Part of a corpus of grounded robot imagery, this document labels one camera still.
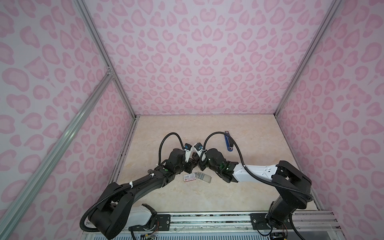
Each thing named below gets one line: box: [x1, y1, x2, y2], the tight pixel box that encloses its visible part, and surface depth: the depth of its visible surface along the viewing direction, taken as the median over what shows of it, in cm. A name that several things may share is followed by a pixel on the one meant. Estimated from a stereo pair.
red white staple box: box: [183, 173, 196, 182], surface depth 89 cm
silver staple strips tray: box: [194, 172, 212, 184], surface depth 90 cm
